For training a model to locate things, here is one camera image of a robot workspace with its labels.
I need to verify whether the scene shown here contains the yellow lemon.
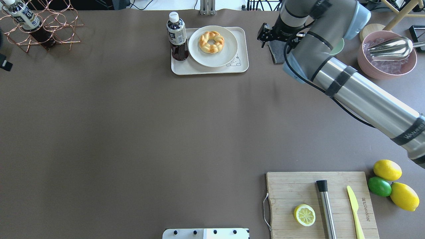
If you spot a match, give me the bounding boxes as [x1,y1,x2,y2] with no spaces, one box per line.
[390,183,420,211]
[373,159,402,181]

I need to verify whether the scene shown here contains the copper wire bottle rack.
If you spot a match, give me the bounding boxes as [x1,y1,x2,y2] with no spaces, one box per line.
[1,0,85,53]

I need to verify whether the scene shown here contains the twisted ring donut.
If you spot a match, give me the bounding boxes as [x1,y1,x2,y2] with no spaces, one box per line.
[198,31,225,53]

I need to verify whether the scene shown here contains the grey folded cloth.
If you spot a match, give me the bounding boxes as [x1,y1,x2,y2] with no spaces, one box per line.
[268,40,286,64]

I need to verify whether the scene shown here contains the dark tea bottle on tray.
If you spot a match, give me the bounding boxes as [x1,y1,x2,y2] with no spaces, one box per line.
[166,12,189,61]

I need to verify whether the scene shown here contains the yellow lemon upper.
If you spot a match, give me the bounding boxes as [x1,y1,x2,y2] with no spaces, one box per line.
[373,159,402,181]

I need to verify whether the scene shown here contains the aluminium frame post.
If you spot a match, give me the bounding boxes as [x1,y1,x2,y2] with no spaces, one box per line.
[199,0,216,16]

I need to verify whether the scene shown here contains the half lemon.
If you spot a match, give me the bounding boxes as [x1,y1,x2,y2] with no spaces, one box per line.
[294,204,316,226]

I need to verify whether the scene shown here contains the yellow plastic knife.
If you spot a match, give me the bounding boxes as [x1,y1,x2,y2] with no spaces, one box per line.
[346,186,365,239]

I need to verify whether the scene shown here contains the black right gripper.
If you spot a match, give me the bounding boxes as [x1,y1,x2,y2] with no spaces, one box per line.
[257,17,306,47]

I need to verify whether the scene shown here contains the wooden mug tree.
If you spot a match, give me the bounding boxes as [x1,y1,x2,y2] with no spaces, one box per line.
[359,0,424,41]

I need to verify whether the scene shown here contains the pink bowl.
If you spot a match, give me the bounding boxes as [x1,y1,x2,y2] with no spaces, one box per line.
[357,31,417,80]

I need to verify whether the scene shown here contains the steel cylinder muddler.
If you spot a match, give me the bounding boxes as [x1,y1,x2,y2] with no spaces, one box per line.
[316,180,337,239]

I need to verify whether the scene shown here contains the green lime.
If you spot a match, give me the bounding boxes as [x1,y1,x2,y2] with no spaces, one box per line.
[367,176,392,197]

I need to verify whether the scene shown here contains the bottle in rack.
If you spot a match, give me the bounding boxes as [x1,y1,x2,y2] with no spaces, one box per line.
[1,0,56,48]

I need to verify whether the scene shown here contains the steel scoop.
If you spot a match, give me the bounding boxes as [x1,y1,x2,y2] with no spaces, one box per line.
[369,37,425,61]

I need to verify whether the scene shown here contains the mint green bowl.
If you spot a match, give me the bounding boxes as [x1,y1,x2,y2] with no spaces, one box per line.
[329,38,345,56]

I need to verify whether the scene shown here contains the wooden cutting board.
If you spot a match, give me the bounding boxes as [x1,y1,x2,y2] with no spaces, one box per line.
[266,172,380,239]

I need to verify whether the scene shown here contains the cream rabbit tray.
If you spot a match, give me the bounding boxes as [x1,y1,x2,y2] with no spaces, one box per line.
[171,26,249,75]

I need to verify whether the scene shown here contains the yellow lemon lower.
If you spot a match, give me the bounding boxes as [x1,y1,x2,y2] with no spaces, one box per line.
[390,183,420,211]

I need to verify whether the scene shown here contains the clear plastic ice cubes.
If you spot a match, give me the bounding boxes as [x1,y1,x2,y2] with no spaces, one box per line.
[358,37,415,76]

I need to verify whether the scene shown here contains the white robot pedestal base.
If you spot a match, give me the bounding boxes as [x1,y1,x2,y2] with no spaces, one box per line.
[162,227,250,239]

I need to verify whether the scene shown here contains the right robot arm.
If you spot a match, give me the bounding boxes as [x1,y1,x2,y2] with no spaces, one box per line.
[257,0,425,168]

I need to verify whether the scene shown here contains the white plate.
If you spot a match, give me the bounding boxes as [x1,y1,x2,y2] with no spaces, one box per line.
[188,26,238,67]

